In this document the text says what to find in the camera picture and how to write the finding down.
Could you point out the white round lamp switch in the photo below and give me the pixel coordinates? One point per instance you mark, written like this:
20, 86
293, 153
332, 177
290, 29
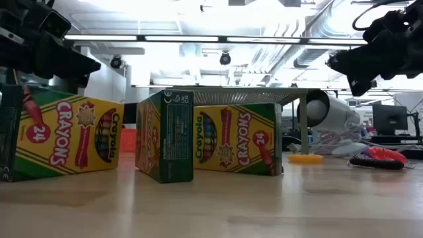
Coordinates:
348, 149

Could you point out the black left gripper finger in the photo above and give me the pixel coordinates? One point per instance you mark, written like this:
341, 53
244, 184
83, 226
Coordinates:
79, 82
72, 64

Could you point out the orange plastic basket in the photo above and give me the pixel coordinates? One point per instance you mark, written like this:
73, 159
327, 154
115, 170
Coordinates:
128, 140

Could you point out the green perforated metal shelf riser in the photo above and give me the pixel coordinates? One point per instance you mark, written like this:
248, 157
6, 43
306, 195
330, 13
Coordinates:
241, 97

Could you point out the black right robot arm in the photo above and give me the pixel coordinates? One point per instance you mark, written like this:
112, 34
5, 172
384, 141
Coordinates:
419, 63

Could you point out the black ceiling spotlight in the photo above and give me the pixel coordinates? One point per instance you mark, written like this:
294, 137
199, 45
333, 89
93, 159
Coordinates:
225, 59
116, 62

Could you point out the long linear ceiling light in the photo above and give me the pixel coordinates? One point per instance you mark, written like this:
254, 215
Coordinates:
181, 38

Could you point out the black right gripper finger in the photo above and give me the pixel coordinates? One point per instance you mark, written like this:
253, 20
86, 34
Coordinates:
360, 84
340, 64

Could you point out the white desk lamp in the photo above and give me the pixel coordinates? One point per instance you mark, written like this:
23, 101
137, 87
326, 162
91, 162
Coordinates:
333, 112

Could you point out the yellow green Crayola crayon box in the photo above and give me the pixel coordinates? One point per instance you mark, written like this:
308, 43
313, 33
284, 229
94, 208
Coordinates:
238, 139
165, 139
66, 139

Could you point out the black computer monitor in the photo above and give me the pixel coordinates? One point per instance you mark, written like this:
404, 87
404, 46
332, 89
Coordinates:
130, 114
390, 117

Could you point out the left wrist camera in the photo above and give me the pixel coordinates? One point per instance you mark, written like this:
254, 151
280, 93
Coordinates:
54, 24

